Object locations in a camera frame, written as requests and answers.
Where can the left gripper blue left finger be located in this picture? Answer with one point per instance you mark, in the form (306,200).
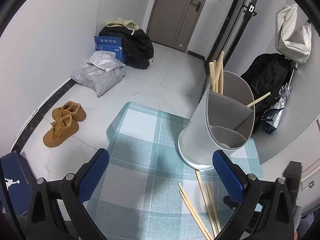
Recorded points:
(90,174)

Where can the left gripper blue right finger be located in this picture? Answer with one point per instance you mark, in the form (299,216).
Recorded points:
(228,173)

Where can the wooden chopstick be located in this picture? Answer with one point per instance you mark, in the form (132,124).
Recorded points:
(259,99)
(205,202)
(211,198)
(220,69)
(193,213)
(216,77)
(212,75)

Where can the white utensil holder cup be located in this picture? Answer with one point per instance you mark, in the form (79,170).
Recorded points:
(220,122)

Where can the white hanging shoulder bag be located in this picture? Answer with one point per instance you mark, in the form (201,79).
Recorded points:
(295,44)

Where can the near tan shoe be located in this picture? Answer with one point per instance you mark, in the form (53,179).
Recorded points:
(62,128)

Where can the tan shoe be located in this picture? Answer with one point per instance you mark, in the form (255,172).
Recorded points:
(62,128)
(72,108)

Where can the silver folded umbrella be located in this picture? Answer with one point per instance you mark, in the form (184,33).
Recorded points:
(271,118)

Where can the teal plaid placemat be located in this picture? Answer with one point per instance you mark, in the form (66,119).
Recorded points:
(138,195)

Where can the far tan shoe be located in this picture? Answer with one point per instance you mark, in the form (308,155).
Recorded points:
(72,108)

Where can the blue jordan shoe box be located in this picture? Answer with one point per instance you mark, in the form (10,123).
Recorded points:
(19,181)

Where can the lower grey parcel bag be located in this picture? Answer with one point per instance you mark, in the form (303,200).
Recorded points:
(97,79)

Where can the grey parcel bag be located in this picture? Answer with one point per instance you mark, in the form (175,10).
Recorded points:
(104,61)
(97,79)

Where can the black hanging jacket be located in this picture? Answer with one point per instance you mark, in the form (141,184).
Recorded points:
(267,73)

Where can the upper grey parcel bag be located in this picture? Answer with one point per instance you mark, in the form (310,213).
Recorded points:
(104,61)

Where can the blue cardboard box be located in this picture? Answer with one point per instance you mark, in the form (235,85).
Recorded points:
(112,45)

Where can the black bag on floor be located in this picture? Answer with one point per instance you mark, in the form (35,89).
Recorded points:
(137,46)

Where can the beige garment on bag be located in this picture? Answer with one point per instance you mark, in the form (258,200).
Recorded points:
(127,24)

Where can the black framed glass door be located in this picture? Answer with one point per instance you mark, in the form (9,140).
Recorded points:
(238,16)

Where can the grey entrance door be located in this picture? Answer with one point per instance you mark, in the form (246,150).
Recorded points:
(172,22)

